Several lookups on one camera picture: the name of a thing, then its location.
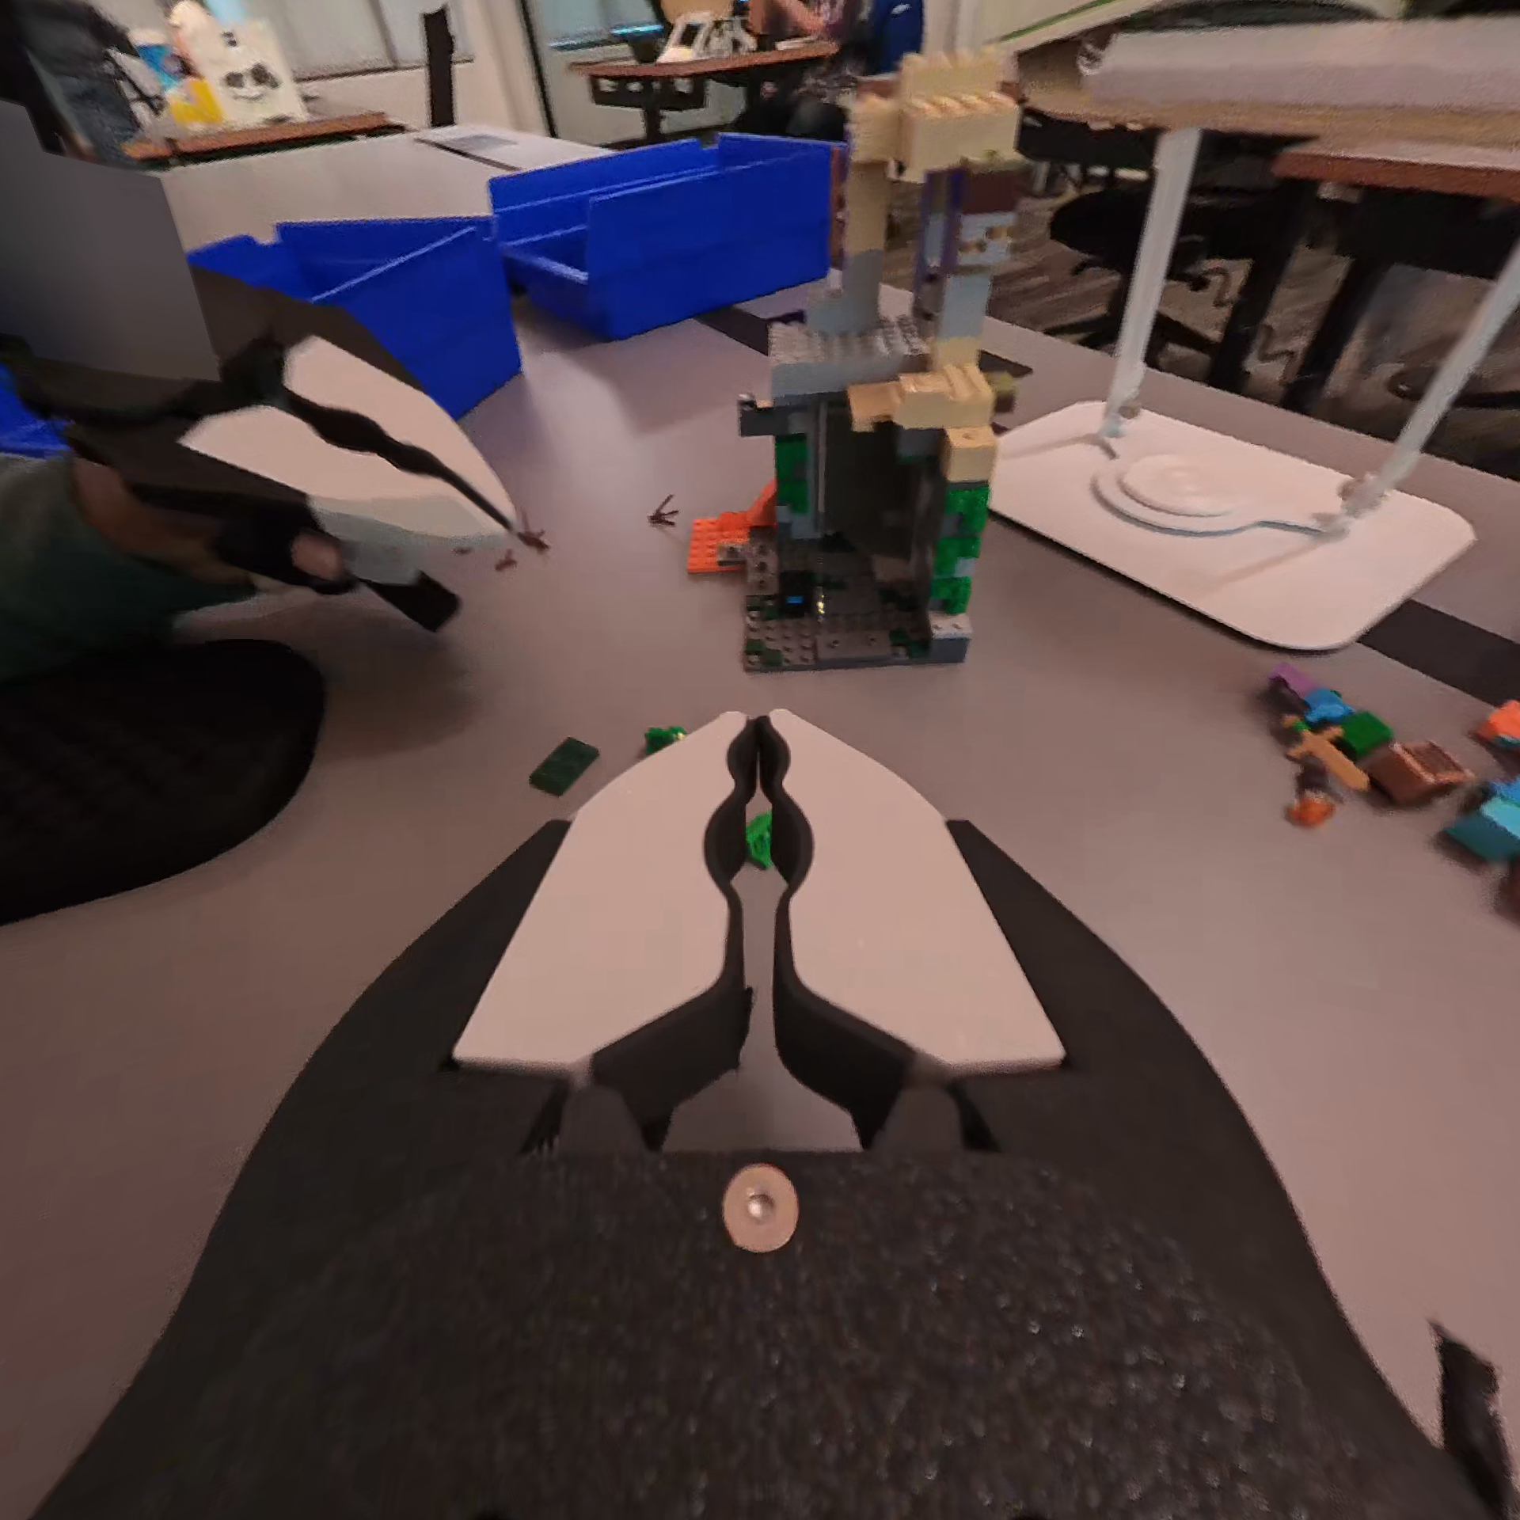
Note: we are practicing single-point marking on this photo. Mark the blue plastic storage bin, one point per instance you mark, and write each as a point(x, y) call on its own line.
point(414, 308)
point(664, 238)

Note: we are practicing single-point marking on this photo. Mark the person's left forearm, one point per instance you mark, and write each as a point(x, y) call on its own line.
point(47, 594)

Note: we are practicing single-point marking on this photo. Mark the grey side desk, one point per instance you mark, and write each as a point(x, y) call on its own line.
point(1401, 167)

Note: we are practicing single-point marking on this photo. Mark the wooden white book stand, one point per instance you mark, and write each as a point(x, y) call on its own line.
point(1247, 558)

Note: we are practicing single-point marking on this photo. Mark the black wrist rest cushion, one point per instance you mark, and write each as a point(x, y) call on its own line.
point(143, 772)

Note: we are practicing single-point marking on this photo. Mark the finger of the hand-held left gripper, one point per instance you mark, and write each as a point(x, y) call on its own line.
point(391, 410)
point(357, 498)

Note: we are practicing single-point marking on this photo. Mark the person's left hand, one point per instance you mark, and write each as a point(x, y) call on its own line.
point(319, 556)

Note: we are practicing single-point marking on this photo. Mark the black office chair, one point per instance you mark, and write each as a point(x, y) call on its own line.
point(1117, 238)

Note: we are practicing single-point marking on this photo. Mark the bright green narrow plate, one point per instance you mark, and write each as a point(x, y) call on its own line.
point(760, 839)

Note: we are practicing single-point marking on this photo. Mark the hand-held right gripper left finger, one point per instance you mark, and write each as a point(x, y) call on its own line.
point(594, 938)

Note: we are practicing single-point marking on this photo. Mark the dark green plate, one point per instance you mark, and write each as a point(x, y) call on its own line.
point(565, 764)

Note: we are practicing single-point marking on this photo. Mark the pile of colourful loose bricks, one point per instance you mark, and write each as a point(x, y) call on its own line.
point(1413, 772)

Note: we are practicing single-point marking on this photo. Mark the dark brown twig brick piece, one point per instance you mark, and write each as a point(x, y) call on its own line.
point(664, 513)

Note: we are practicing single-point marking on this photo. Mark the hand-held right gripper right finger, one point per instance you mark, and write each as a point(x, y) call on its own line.
point(927, 938)

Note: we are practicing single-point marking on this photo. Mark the grey adjacent desk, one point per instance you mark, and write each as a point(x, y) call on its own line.
point(297, 178)

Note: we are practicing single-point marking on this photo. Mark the wooden far table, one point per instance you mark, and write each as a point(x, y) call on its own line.
point(713, 62)

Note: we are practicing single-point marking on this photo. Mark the toy brick castle model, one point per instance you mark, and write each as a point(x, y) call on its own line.
point(854, 511)

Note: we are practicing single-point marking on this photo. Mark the green plant brick piece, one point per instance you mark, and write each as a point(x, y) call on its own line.
point(664, 739)

